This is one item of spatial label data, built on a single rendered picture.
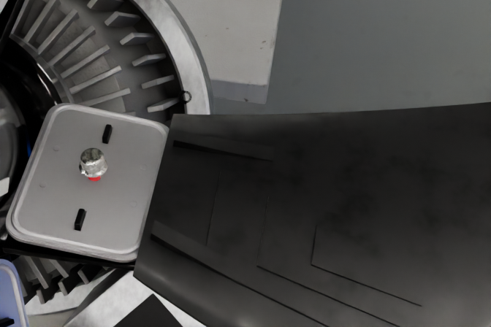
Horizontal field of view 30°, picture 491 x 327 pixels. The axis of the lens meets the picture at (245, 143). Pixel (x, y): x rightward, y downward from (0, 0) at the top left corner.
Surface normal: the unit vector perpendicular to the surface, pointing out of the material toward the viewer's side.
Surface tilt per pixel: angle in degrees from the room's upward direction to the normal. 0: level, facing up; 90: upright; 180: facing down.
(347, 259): 13
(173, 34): 50
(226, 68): 0
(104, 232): 7
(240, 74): 0
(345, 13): 90
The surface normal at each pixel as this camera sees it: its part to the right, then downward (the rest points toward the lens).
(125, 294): -0.06, 0.11
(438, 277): 0.16, -0.47
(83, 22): 0.64, -0.62
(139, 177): 0.18, -0.66
